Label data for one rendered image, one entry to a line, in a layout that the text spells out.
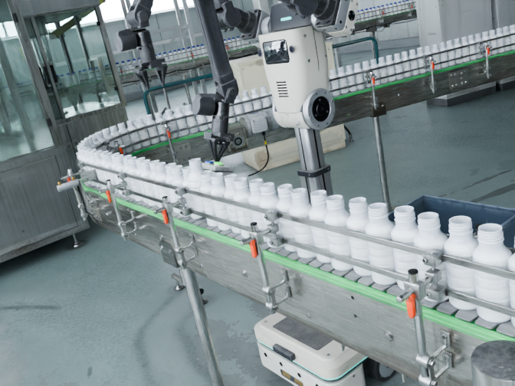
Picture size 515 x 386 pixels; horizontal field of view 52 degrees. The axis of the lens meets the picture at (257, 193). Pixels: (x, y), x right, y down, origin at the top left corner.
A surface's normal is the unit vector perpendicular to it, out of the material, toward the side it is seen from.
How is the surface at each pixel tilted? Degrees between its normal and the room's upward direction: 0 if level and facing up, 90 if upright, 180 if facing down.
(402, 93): 88
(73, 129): 90
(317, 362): 31
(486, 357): 0
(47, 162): 90
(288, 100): 90
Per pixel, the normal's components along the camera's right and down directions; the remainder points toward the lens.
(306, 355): -0.57, -0.62
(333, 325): -0.77, 0.34
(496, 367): -0.19, -0.93
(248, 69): 0.33, 0.23
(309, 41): 0.60, 0.13
